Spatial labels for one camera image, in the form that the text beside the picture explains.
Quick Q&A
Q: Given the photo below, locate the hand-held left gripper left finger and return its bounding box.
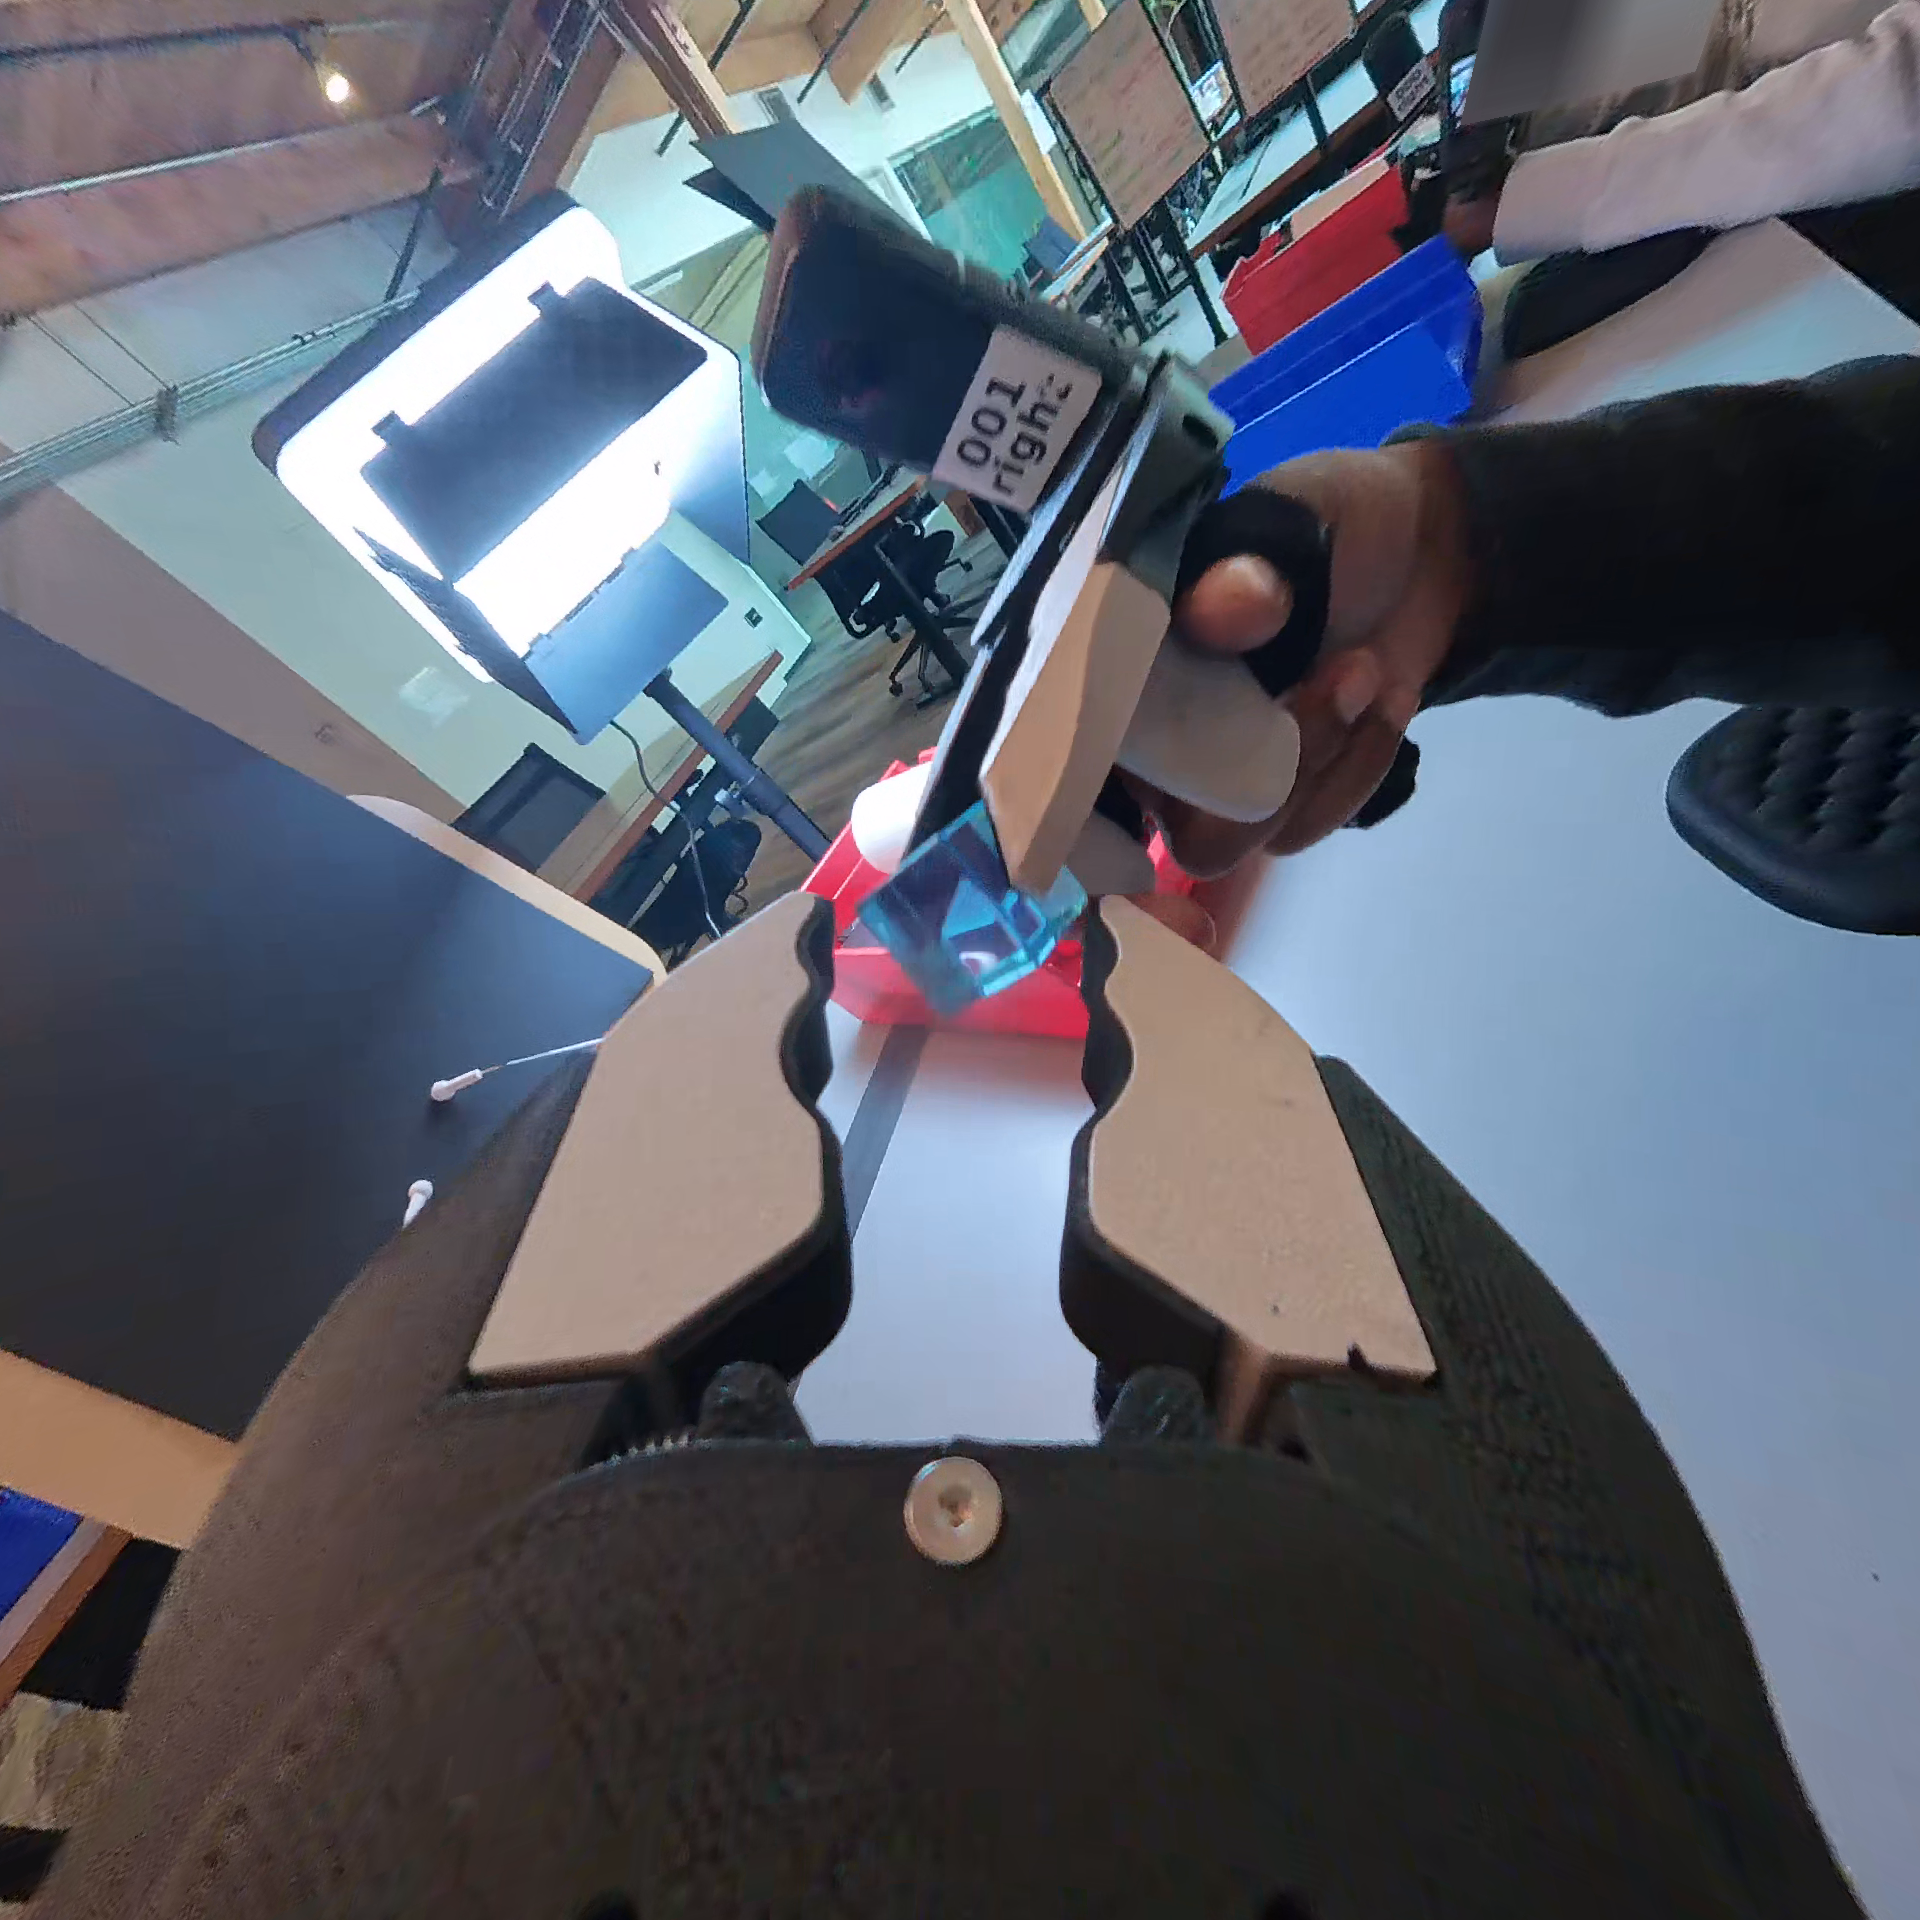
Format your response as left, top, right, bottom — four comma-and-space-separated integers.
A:
469, 894, 854, 1424

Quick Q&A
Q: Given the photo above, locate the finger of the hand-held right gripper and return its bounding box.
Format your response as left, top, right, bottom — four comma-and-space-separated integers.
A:
902, 642, 1041, 860
975, 560, 1171, 901

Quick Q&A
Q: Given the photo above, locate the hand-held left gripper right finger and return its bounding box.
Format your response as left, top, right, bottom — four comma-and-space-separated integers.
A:
1061, 894, 1439, 1438

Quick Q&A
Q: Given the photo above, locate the blue transparent cube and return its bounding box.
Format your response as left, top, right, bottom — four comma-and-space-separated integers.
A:
854, 800, 1091, 1017

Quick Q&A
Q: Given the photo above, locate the red plastic bin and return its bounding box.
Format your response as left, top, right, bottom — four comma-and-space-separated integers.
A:
1222, 157, 1412, 358
801, 831, 1218, 1044

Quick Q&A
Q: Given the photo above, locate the blue plastic bin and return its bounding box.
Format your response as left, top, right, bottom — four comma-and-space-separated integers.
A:
1304, 232, 1485, 395
0, 1485, 82, 1625
1205, 324, 1479, 490

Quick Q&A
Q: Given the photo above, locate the person's right hand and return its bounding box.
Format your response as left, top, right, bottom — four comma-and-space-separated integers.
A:
1152, 441, 1479, 882

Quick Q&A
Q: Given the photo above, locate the white bottle black cap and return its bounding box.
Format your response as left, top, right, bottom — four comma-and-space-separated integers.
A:
848, 764, 964, 872

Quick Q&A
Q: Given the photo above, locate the black flag panel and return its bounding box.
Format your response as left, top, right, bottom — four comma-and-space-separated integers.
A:
682, 124, 1036, 304

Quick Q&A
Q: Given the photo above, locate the black office chair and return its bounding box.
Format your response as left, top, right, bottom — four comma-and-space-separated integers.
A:
824, 517, 978, 701

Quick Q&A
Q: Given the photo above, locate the black light stand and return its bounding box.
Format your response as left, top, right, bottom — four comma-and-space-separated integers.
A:
644, 671, 838, 862

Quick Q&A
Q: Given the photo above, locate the rolling whiteboard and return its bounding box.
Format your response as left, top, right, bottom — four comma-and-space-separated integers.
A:
1205, 0, 1359, 121
1046, 0, 1215, 232

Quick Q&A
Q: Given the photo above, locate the studio light panel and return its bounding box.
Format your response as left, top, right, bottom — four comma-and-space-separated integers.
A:
251, 191, 814, 741

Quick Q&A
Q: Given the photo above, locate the black wood-framed board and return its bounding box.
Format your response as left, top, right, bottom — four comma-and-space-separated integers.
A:
0, 605, 672, 1552

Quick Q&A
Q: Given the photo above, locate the black padded chair armrest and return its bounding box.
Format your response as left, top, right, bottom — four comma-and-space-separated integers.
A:
1501, 242, 1664, 362
1666, 704, 1920, 935

